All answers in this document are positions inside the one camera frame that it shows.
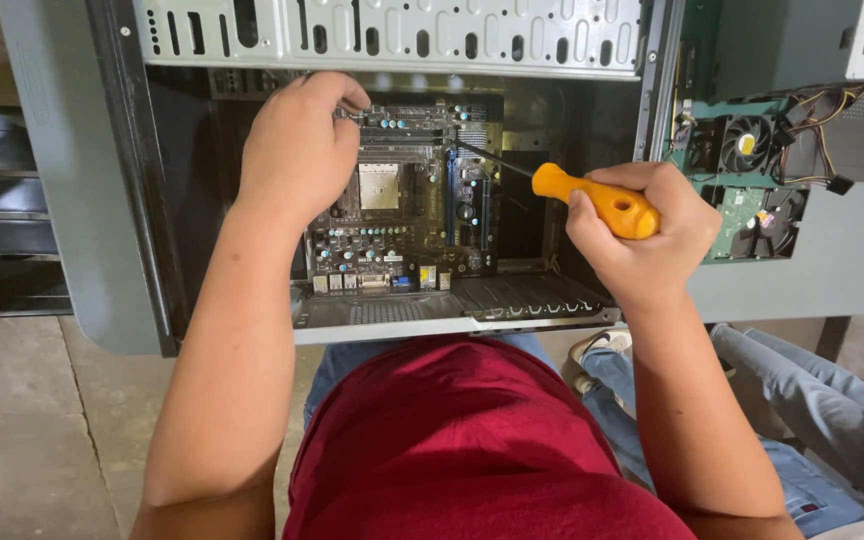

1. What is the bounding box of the person's right hand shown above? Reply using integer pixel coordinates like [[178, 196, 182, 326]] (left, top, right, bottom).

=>
[[564, 161, 723, 306]]

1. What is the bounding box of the person's left hand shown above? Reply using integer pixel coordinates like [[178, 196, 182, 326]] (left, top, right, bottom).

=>
[[234, 71, 372, 228]]

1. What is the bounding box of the orange handled screwdriver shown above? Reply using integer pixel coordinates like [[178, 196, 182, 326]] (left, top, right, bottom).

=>
[[453, 138, 661, 242]]

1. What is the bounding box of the green hard drive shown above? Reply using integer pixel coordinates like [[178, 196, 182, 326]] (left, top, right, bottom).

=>
[[700, 184, 810, 264]]

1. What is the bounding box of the green circuit board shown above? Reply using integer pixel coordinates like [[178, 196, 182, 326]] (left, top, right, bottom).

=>
[[663, 0, 813, 265]]

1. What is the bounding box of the dark computer motherboard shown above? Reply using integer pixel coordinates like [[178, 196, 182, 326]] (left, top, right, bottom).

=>
[[303, 93, 506, 295]]

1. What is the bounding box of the black cooling fan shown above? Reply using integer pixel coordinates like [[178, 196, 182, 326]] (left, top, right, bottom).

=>
[[715, 112, 780, 178]]

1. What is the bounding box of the perforated metal drive cage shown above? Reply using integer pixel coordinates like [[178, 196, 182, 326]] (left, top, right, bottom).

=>
[[132, 0, 645, 81]]

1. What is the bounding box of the open black computer case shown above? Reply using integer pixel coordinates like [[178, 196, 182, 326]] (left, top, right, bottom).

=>
[[87, 0, 687, 358]]

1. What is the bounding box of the dark table leg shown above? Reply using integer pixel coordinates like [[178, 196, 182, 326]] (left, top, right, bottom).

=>
[[814, 315, 852, 363]]

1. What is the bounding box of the person's red shirt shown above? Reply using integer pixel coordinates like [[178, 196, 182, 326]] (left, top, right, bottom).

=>
[[282, 333, 699, 540]]

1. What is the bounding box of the bundle of coloured cables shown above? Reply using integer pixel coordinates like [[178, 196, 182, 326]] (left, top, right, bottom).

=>
[[773, 81, 864, 198]]

